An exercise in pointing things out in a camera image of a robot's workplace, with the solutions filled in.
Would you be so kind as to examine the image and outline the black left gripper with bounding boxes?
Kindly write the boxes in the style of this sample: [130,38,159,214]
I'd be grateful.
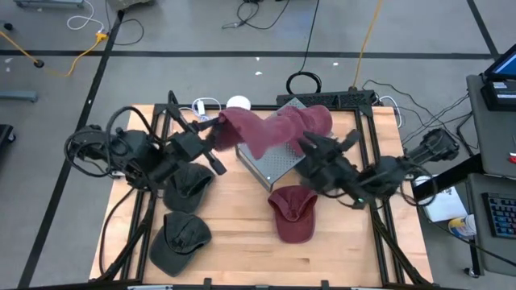
[171,118,227,176]

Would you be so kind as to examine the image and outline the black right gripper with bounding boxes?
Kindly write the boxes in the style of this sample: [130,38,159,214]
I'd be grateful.
[298,128,362,194]

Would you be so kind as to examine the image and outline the maroon baseball cap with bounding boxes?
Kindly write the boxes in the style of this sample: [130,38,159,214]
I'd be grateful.
[267,184,319,245]
[277,104,334,156]
[207,106,310,160]

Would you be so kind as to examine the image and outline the black perforated power strip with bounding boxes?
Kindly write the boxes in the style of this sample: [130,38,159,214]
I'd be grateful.
[276,89,378,109]

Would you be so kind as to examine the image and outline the white dome lamp, metal base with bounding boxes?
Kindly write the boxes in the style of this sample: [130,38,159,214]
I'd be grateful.
[225,95,252,110]

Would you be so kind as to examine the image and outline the grey perforated metal box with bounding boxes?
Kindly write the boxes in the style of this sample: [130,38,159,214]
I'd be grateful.
[235,97,311,193]

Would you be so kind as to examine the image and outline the black desk crossbar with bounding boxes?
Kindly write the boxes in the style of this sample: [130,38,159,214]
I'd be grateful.
[410,155,485,201]

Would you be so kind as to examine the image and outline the white box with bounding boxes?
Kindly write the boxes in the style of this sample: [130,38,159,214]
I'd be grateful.
[414,175,468,223]

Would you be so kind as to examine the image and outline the white wipes canister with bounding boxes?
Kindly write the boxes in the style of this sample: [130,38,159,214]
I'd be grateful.
[447,214,477,238]

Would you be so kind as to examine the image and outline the grey desk top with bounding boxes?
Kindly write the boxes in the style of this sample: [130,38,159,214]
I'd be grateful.
[465,74,516,178]

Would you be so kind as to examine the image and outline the black desktop device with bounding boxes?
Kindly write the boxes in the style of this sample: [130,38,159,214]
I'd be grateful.
[480,78,516,112]

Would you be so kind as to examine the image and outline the black desk leg with caster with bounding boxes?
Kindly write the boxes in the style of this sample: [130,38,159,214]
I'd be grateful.
[463,237,483,279]

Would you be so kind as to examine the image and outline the black backlit keyboard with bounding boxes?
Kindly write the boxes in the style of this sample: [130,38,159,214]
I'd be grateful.
[481,192,516,239]

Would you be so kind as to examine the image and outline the grey keyboard shelf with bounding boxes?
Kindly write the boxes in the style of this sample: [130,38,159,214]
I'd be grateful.
[469,172,516,277]

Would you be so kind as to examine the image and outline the grey floor bar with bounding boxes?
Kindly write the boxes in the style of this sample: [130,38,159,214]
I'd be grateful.
[0,91,40,103]

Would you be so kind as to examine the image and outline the black chair base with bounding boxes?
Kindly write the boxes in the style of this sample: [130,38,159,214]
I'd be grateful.
[0,123,16,159]

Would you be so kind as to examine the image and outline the white cable with adapter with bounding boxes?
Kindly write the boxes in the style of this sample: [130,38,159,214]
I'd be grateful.
[179,97,223,122]

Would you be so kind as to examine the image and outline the white looped cable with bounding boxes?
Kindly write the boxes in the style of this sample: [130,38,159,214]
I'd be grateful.
[378,95,403,129]

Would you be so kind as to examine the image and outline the black coiled floor cable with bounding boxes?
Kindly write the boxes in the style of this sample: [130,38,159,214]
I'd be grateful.
[285,0,323,96]

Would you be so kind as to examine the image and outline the orange-yellow floor cable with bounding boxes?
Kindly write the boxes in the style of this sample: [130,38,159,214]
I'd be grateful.
[352,0,385,90]

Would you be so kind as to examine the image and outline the black cable bundle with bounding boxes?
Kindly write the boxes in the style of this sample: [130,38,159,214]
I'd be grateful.
[360,78,481,158]

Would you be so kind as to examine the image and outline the black tangled floor cable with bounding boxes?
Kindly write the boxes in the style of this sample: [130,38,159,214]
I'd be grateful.
[223,0,291,31]

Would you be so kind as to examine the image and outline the black looped floor cable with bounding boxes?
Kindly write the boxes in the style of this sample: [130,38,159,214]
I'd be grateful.
[103,0,145,46]

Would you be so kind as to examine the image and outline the black aluminium table frame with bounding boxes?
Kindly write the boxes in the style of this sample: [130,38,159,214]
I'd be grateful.
[88,90,435,290]

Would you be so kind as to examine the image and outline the yellow extension cable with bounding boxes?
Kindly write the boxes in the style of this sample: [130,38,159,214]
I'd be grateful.
[0,31,110,78]

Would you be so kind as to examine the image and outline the white floor cable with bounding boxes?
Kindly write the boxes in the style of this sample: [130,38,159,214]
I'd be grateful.
[66,0,106,33]

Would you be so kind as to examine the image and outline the grey metal floor rail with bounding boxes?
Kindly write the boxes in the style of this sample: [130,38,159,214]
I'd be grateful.
[14,0,85,10]

